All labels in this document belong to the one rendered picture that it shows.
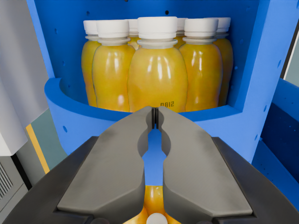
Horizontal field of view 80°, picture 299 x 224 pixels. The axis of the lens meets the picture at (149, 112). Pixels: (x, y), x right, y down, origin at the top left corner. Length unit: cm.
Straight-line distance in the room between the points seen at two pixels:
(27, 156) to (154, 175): 211
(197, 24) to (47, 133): 180
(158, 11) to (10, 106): 30
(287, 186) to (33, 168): 216
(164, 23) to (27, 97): 28
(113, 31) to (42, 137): 181
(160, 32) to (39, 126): 180
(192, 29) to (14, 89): 28
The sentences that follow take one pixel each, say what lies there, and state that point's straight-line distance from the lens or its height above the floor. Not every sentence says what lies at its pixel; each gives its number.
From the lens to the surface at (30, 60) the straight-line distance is 40.
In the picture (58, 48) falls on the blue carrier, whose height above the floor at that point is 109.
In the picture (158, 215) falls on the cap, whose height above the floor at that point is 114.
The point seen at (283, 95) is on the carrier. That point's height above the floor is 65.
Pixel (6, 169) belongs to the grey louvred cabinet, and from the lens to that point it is 217.
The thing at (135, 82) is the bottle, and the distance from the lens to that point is 18.
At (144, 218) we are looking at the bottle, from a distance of 44.
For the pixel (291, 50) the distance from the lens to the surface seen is 146.
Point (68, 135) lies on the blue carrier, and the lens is 19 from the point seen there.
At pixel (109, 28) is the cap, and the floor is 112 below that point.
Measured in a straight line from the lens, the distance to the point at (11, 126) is 33.
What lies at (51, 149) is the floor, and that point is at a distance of 204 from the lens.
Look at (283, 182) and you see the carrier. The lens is 114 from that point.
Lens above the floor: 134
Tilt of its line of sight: 62 degrees down
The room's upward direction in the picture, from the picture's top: 175 degrees counter-clockwise
